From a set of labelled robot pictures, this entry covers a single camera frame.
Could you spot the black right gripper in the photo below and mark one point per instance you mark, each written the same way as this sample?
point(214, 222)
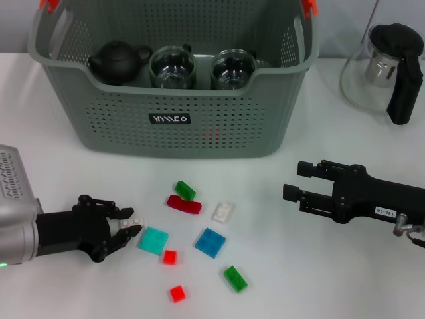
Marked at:
point(382, 199)

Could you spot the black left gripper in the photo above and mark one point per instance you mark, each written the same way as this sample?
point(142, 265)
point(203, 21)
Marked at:
point(73, 232)

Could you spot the white toy brick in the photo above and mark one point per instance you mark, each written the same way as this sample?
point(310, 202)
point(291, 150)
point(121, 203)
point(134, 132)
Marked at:
point(136, 221)
point(222, 212)

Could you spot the glass teacup with black base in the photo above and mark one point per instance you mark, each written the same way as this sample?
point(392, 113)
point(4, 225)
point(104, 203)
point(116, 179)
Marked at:
point(172, 69)
point(232, 73)

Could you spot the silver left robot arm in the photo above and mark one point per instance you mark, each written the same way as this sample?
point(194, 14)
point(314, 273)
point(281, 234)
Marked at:
point(16, 239)

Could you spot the grey-green perforated storage bin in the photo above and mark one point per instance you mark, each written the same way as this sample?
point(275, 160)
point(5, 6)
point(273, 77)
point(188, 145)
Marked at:
point(216, 113)

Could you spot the teal toy brick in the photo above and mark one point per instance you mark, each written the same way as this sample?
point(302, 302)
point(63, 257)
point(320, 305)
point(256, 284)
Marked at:
point(152, 240)

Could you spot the small red toy brick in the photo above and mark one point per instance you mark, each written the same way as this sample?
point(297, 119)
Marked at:
point(178, 294)
point(170, 257)

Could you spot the dark red toy brick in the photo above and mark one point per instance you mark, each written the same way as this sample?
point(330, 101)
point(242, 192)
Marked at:
point(182, 205)

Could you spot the green toy brick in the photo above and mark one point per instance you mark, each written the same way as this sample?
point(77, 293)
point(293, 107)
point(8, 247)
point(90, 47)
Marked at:
point(185, 190)
point(235, 279)

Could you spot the blue toy brick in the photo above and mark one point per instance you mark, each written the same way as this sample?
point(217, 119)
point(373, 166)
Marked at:
point(209, 242)

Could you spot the black clay teapot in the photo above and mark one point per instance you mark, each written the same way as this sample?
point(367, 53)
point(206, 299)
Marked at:
point(116, 61)

